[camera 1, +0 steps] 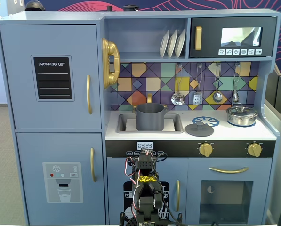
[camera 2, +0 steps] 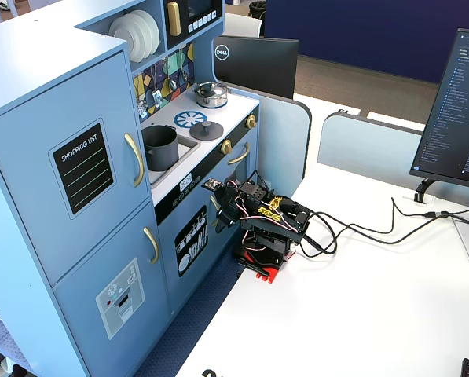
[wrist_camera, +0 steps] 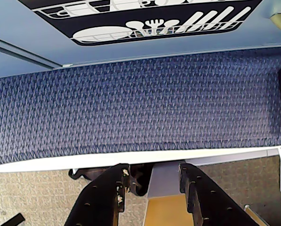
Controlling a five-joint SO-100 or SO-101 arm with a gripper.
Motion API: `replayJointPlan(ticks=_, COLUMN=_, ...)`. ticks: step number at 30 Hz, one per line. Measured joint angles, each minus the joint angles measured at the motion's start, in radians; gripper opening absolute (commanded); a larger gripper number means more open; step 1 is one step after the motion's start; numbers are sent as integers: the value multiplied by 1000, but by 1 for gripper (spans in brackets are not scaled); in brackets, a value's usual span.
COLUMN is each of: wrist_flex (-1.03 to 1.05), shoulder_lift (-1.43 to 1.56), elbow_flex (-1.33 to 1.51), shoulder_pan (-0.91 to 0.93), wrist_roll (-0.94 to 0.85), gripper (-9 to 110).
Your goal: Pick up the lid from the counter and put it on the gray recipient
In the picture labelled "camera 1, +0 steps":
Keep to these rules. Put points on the shiny steel pot lid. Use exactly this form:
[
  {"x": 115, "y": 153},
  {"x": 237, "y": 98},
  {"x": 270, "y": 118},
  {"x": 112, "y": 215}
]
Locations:
[{"x": 241, "y": 110}]

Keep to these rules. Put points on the blue freezer door with dispenser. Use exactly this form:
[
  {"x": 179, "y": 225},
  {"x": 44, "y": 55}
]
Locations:
[{"x": 32, "y": 153}]

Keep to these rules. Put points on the steel ladle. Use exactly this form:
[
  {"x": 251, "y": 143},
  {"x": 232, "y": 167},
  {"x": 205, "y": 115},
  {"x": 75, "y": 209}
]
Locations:
[{"x": 217, "y": 97}]

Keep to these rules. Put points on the gold faucet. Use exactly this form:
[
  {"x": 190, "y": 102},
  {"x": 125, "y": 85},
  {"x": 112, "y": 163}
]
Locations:
[{"x": 149, "y": 97}]

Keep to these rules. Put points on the gray sink basin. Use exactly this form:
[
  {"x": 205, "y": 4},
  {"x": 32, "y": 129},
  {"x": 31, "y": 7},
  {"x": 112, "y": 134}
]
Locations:
[{"x": 178, "y": 123}]

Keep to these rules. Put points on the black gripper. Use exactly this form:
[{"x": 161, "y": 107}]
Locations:
[{"x": 146, "y": 153}]

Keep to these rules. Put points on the gray plastic pot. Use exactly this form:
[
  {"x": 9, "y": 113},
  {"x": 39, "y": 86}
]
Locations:
[{"x": 149, "y": 120}]

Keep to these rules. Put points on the blue toy kitchen unit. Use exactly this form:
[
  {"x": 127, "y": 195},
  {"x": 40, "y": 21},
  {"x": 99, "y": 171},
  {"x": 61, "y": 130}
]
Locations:
[{"x": 142, "y": 37}]

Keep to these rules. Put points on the gray round lid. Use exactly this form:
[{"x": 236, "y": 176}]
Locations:
[{"x": 196, "y": 131}]

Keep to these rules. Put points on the blue dishwasher door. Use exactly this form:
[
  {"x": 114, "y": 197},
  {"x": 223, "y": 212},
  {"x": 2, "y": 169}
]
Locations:
[{"x": 116, "y": 171}]

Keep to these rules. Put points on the gray ice dispenser sticker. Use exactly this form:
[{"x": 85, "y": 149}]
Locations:
[{"x": 50, "y": 190}]

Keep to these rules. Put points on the gold stove knob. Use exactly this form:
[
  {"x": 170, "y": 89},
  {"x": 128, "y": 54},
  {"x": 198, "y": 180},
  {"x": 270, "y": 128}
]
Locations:
[
  {"x": 254, "y": 150},
  {"x": 205, "y": 150}
]

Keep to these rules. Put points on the large blue fridge door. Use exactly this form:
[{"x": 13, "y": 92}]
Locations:
[{"x": 18, "y": 70}]

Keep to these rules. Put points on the digital clock display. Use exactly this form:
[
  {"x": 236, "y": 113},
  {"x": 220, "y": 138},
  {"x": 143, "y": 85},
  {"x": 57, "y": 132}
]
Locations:
[{"x": 145, "y": 145}]

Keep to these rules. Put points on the small steel spoon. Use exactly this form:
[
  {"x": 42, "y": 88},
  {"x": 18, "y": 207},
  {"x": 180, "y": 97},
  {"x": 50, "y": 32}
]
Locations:
[{"x": 235, "y": 96}]

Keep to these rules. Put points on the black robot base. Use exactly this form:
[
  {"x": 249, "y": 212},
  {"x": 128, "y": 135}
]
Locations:
[{"x": 130, "y": 221}]

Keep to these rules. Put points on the steel skimmer spoon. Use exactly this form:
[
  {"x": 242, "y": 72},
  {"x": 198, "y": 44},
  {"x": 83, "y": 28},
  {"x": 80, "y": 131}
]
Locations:
[{"x": 178, "y": 99}]

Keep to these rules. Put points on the gold toy telephone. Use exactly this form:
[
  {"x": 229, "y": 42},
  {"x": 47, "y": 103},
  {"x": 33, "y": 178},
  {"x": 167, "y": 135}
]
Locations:
[{"x": 113, "y": 56}]

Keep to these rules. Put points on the black dishwasher sticker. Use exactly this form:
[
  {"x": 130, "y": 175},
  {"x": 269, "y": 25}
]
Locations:
[{"x": 127, "y": 195}]

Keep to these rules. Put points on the small black cylinder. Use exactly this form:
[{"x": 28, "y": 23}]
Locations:
[{"x": 109, "y": 8}]

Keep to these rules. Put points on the white toy plate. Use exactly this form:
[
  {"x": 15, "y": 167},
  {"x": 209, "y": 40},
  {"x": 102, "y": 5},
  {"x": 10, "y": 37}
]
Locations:
[
  {"x": 164, "y": 44},
  {"x": 180, "y": 43},
  {"x": 172, "y": 44}
]

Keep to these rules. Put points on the black round container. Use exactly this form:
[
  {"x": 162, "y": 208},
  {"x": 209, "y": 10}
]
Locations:
[{"x": 130, "y": 8}]

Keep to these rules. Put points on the blue oven door with window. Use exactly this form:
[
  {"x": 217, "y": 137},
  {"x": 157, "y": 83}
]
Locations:
[{"x": 194, "y": 174}]

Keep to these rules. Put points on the black shopping list board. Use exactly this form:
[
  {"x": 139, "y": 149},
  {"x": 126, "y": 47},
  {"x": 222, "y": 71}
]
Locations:
[{"x": 52, "y": 82}]

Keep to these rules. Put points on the steel slotted spatula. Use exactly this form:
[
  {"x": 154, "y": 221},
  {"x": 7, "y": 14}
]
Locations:
[{"x": 197, "y": 98}]

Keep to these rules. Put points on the black helmet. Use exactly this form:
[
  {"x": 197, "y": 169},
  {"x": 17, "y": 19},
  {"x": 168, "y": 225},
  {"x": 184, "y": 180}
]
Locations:
[{"x": 34, "y": 5}]

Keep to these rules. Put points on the black control panel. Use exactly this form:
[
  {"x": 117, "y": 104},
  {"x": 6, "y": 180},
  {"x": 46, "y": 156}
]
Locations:
[{"x": 229, "y": 149}]

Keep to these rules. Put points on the black microwave door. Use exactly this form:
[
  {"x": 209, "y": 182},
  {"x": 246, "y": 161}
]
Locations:
[{"x": 211, "y": 37}]

